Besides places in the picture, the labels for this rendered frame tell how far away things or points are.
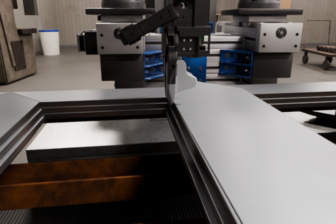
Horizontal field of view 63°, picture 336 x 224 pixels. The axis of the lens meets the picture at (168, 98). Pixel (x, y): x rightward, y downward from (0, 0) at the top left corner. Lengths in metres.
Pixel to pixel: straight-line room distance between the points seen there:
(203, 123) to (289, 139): 0.13
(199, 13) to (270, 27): 0.44
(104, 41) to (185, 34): 0.40
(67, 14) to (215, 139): 10.60
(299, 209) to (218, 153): 0.11
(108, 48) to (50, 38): 7.67
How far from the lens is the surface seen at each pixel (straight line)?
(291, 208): 0.28
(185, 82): 0.52
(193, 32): 0.50
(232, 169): 0.32
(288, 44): 0.95
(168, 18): 0.50
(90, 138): 0.81
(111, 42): 0.84
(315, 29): 12.47
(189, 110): 0.50
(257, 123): 0.46
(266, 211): 0.27
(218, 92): 0.62
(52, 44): 8.53
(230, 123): 0.44
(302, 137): 0.43
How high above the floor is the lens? 1.01
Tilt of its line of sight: 16 degrees down
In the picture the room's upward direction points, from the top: straight up
